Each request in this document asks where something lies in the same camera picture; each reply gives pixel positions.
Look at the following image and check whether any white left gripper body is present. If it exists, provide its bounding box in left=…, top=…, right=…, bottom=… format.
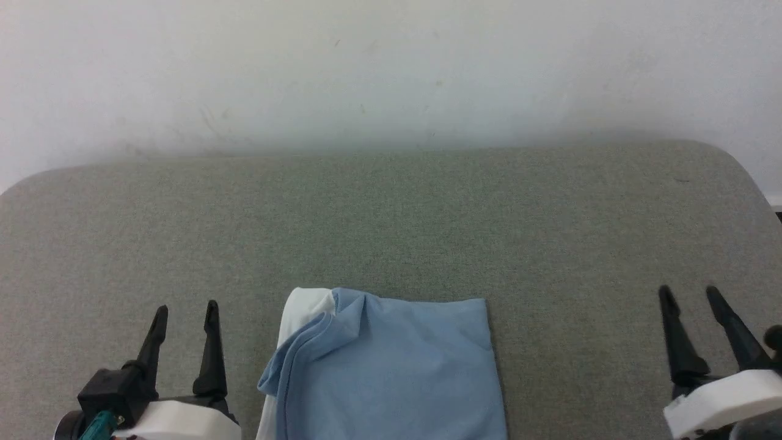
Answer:
left=112, top=397, right=243, bottom=440

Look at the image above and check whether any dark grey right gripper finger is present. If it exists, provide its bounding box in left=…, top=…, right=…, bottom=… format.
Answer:
left=658, top=285, right=712, bottom=387
left=706, top=285, right=772, bottom=372

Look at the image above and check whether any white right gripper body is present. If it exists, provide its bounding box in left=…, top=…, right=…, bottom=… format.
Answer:
left=663, top=368, right=782, bottom=439

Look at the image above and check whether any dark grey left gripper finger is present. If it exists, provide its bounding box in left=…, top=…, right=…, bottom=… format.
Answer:
left=136, top=304, right=170, bottom=371
left=192, top=299, right=229, bottom=402

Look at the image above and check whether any light blue and white garment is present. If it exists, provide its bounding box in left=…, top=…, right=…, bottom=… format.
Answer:
left=255, top=286, right=510, bottom=440

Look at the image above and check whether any grey fabric sofa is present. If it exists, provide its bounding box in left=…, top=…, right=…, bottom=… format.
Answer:
left=0, top=139, right=782, bottom=440

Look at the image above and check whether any teal camera cable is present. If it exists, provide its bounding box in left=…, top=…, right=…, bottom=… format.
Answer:
left=79, top=410, right=120, bottom=440

